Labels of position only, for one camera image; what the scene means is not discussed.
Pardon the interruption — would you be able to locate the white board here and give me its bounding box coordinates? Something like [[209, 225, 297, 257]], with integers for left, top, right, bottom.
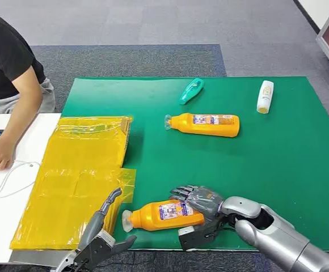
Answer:
[[0, 112, 62, 264]]

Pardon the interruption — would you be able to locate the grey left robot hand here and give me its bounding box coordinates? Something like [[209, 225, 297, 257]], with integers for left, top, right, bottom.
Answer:
[[76, 188, 138, 256]]

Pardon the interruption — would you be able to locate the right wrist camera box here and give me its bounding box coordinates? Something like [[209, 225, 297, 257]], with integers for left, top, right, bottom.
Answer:
[[178, 224, 225, 252]]

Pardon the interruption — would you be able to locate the orange bottle with label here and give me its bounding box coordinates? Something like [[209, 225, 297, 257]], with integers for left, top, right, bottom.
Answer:
[[121, 199, 205, 233], [164, 112, 240, 138]]

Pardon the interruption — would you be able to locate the white cable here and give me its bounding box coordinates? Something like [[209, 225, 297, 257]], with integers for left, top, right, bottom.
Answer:
[[0, 160, 41, 200]]

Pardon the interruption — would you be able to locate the green mat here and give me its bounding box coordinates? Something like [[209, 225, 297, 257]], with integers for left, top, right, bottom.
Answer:
[[61, 76, 329, 252]]

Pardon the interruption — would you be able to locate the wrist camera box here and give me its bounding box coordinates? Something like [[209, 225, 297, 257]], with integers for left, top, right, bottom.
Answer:
[[73, 229, 117, 272], [178, 224, 225, 252]]

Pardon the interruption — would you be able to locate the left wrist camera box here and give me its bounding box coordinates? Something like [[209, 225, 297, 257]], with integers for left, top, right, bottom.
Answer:
[[73, 229, 117, 272]]

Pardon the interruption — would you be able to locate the white bottle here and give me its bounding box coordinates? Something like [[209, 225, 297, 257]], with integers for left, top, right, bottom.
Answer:
[[256, 79, 274, 114]]

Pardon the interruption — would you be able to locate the teal bottle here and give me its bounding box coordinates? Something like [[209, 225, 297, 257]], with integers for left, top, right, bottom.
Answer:
[[178, 78, 205, 106]]

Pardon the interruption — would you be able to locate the person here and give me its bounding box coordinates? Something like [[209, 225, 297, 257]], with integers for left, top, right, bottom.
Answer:
[[0, 7, 56, 115]]

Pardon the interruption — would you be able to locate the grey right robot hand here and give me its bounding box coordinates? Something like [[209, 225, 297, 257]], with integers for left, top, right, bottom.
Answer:
[[169, 185, 228, 231]]

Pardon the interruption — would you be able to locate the yellow film-wrapped flat box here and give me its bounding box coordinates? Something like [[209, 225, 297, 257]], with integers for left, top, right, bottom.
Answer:
[[9, 115, 137, 252]]

